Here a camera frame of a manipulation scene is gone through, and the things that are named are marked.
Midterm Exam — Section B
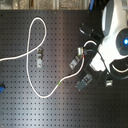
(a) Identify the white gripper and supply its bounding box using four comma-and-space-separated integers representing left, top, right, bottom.
69, 52, 106, 90

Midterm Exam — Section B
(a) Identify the black clamp on board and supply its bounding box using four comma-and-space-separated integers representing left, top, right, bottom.
79, 23, 102, 42

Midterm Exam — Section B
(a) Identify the blue object at edge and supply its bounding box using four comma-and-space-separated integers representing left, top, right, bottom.
0, 84, 5, 93

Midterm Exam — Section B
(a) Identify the black perforated breadboard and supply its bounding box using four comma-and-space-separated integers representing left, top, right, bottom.
0, 10, 128, 128

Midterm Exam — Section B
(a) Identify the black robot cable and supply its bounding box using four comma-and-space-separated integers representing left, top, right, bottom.
105, 61, 128, 81

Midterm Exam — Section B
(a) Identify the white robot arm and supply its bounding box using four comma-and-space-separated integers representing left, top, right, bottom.
70, 0, 128, 90

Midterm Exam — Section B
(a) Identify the white cable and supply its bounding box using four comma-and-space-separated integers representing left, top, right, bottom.
0, 17, 98, 99

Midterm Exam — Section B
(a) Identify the metal cable clip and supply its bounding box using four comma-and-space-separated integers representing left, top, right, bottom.
36, 47, 43, 68

